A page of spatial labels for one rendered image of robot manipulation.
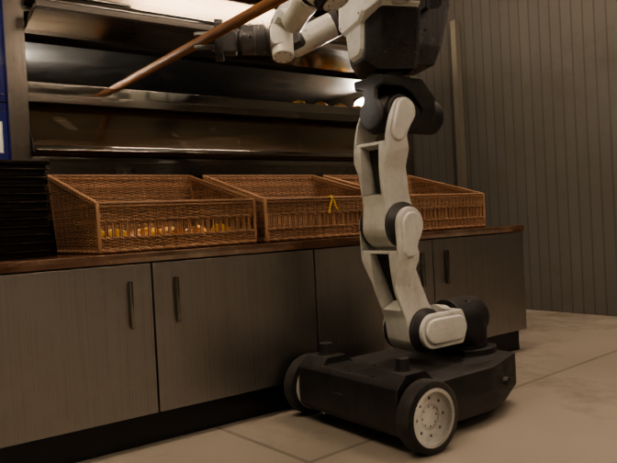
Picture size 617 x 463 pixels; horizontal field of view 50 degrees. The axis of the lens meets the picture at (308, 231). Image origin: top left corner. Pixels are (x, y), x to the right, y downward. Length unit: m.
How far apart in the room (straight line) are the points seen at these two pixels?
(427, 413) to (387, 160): 0.74
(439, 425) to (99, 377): 0.96
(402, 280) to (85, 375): 0.97
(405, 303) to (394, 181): 0.38
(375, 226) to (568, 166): 2.44
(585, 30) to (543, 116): 0.55
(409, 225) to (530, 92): 2.60
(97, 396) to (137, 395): 0.12
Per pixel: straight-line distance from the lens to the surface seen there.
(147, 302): 2.01
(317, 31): 2.34
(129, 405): 2.03
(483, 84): 4.70
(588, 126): 4.28
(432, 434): 1.90
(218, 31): 1.92
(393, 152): 2.02
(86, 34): 2.62
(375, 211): 2.04
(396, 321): 2.12
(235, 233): 2.20
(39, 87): 2.52
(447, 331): 2.15
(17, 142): 2.47
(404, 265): 2.03
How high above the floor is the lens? 0.65
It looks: 1 degrees down
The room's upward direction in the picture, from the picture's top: 3 degrees counter-clockwise
